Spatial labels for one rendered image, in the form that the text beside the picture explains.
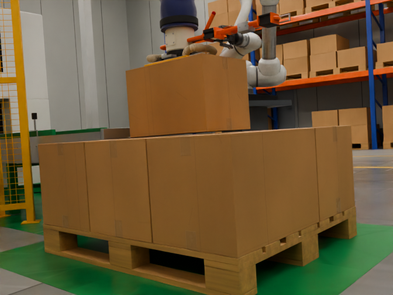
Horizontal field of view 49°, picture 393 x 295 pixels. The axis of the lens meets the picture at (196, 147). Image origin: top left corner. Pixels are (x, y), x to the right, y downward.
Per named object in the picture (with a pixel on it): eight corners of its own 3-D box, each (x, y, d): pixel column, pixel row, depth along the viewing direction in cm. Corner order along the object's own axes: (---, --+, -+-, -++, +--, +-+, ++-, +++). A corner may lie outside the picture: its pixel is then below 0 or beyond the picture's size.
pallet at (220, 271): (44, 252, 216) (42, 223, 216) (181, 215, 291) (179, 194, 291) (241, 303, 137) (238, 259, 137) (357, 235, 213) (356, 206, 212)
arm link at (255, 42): (253, 42, 250) (237, 55, 258) (267, 45, 262) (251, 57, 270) (245, 27, 253) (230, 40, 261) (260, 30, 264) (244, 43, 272)
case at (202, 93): (130, 137, 258) (125, 70, 257) (175, 134, 289) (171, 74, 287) (207, 131, 219) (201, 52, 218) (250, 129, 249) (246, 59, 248)
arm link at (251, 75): (231, 92, 329) (230, 63, 330) (255, 91, 328) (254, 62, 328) (231, 89, 313) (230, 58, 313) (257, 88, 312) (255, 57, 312)
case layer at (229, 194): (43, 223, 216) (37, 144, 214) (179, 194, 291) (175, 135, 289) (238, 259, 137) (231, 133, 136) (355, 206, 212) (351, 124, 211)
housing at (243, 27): (237, 32, 221) (236, 23, 221) (244, 34, 226) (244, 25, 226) (248, 29, 217) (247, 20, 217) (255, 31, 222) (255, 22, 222)
